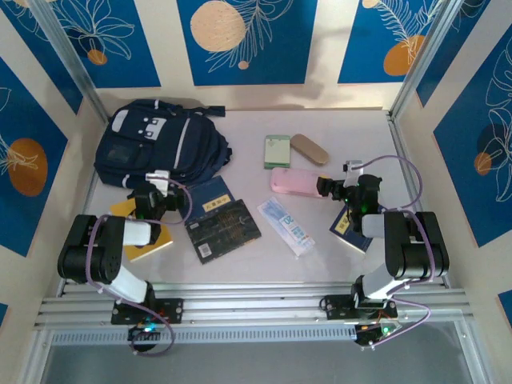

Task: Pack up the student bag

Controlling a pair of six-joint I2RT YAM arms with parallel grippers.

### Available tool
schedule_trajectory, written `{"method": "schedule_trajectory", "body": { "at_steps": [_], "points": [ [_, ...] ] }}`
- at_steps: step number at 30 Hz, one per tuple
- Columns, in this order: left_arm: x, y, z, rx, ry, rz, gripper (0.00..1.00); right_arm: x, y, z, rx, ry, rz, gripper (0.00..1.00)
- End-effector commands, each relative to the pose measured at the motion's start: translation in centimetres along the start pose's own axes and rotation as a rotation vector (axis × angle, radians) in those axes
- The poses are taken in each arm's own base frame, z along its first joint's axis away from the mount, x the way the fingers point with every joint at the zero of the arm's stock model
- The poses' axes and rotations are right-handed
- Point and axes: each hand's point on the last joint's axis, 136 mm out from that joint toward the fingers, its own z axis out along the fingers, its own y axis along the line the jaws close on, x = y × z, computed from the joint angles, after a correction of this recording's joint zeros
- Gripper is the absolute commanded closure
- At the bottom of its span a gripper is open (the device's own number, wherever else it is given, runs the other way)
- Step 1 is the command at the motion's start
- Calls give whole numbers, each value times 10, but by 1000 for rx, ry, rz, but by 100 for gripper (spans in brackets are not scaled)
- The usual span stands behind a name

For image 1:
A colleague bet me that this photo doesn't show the navy booklet yellow label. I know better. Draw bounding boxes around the navy booklet yellow label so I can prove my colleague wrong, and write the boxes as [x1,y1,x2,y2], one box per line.
[328,206,375,254]
[178,174,235,225]

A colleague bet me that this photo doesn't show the pink pencil case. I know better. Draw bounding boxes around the pink pencil case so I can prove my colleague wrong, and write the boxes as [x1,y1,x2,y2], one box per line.
[270,166,333,198]

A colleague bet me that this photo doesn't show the tan glasses case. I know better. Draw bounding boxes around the tan glasses case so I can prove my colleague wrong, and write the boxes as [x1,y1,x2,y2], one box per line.
[290,134,331,166]

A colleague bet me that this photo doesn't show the yellow cartoon cover book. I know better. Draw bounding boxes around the yellow cartoon cover book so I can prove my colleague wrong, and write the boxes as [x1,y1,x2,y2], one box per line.
[110,198,175,263]

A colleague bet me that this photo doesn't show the black book gold print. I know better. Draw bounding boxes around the black book gold print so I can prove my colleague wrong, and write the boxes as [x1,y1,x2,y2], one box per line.
[184,198,262,265]

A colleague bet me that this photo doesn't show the navy blue student backpack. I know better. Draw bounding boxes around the navy blue student backpack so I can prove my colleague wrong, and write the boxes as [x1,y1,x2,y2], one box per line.
[94,98,234,190]

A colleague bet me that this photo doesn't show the blue white plastic packet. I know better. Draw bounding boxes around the blue white plastic packet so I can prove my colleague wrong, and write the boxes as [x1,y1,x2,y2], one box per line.
[256,196,316,259]

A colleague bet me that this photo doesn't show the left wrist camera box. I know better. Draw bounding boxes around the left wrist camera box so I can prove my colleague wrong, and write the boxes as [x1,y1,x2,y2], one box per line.
[145,170,172,192]

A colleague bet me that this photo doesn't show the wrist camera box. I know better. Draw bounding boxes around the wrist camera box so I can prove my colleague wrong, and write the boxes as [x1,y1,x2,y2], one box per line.
[342,159,364,186]
[145,170,172,192]

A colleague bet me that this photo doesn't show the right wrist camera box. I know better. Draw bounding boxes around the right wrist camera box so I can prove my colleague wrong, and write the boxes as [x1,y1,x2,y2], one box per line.
[342,159,364,186]

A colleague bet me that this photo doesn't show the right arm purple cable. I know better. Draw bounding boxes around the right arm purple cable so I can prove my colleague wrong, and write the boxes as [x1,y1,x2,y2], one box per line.
[358,154,437,349]

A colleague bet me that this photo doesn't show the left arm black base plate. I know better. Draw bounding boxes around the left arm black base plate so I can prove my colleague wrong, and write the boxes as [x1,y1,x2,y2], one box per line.
[110,298,185,326]

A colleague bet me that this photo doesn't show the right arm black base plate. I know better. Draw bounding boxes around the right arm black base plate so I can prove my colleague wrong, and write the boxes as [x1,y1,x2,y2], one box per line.
[322,294,399,321]

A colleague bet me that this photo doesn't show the aluminium front rail frame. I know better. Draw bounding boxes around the aluminium front rail frame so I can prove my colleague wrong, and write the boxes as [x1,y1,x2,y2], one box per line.
[34,282,475,332]

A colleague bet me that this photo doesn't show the grey slotted cable duct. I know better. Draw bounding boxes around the grey slotted cable duct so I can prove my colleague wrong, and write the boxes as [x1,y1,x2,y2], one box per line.
[50,323,361,346]

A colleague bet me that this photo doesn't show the aluminium corner post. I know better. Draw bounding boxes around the aluminium corner post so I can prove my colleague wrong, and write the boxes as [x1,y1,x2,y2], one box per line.
[30,0,112,126]
[388,0,472,120]

